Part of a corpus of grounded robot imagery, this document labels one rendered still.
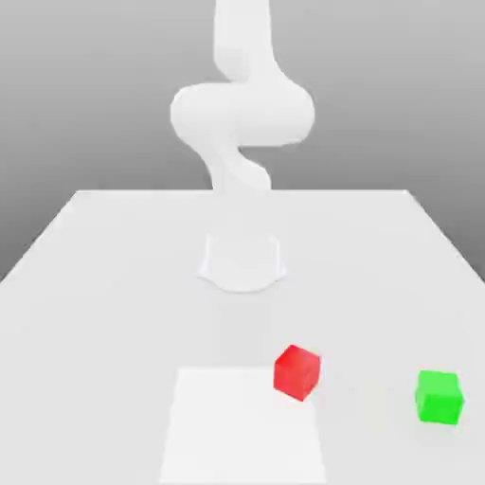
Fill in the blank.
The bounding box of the small red cube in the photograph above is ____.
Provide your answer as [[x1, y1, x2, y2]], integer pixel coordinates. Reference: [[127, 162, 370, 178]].
[[273, 344, 322, 403]]

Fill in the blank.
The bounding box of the small green cube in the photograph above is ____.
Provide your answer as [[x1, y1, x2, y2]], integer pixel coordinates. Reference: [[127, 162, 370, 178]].
[[414, 369, 465, 426]]

